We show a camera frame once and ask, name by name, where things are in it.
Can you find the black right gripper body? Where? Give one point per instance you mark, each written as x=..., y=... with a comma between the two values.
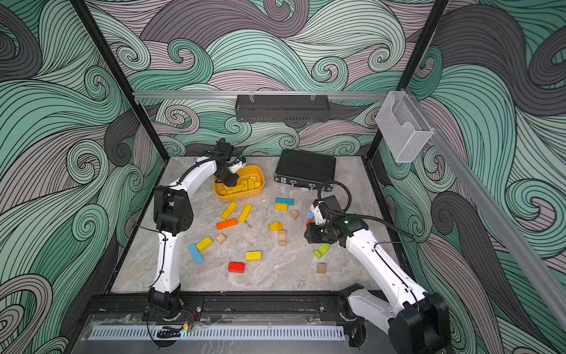
x=319, y=232

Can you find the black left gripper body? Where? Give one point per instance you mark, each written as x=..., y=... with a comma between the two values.
x=228, y=178

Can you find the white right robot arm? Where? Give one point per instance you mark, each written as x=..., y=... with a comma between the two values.
x=415, y=320

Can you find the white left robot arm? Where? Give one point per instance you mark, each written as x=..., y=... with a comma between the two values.
x=173, y=215

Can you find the green arch block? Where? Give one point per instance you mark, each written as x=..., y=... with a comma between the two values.
x=321, y=251

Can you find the orange plastic tub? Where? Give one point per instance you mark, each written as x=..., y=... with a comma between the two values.
x=251, y=182

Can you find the natural wood long block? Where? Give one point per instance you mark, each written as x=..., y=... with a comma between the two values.
x=282, y=238

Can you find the natural wood cube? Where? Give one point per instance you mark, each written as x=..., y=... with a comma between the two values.
x=221, y=239
x=321, y=268

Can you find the yellow block under teal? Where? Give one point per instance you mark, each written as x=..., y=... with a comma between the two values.
x=281, y=207

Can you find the orange rectangular block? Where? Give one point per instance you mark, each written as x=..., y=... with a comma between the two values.
x=226, y=224

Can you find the black electronics box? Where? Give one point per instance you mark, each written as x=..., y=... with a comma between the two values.
x=304, y=170

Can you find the natural wood cube left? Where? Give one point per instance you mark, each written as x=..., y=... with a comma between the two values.
x=221, y=239

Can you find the yellow block near red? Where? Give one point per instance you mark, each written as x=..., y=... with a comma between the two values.
x=254, y=256

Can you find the yellow green block left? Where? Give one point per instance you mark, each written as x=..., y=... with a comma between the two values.
x=204, y=244

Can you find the blue long block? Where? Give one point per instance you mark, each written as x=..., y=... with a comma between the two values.
x=195, y=254

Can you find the black wall tray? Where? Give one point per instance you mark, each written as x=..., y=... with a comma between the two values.
x=285, y=108

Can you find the clear plastic wall holder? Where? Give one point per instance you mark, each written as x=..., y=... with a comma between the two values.
x=404, y=126

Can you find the white cable duct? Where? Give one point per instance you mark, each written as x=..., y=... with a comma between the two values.
x=320, y=333

